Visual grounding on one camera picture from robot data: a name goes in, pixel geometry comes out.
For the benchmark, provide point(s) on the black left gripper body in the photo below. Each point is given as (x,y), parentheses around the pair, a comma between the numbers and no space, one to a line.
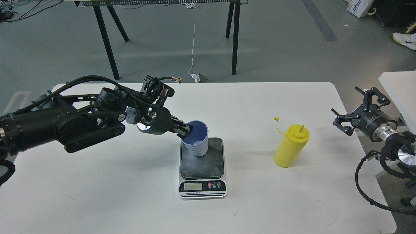
(159,124)

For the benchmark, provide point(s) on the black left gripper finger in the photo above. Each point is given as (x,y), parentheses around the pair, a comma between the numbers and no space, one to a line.
(176,123)
(183,132)

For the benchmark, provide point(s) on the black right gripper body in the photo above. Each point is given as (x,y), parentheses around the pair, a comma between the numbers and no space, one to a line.
(374,123)

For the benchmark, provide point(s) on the blue plastic cup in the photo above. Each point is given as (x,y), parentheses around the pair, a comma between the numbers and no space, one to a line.
(197,141)

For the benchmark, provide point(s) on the yellow squeeze bottle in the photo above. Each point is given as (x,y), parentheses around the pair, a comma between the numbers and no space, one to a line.
(293,142)

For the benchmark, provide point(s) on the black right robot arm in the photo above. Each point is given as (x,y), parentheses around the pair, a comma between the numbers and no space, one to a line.
(397,157)

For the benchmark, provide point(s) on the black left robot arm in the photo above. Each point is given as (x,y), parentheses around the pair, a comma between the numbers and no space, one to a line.
(80,121)

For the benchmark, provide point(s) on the digital kitchen scale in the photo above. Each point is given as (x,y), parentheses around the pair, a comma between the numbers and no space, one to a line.
(203,177)

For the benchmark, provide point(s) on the white sneaker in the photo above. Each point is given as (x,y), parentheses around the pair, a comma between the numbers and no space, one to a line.
(407,40)

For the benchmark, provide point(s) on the white blue bag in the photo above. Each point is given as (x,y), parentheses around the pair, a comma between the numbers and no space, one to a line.
(360,8)

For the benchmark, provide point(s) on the black trestle table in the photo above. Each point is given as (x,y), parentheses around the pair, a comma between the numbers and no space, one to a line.
(166,29)

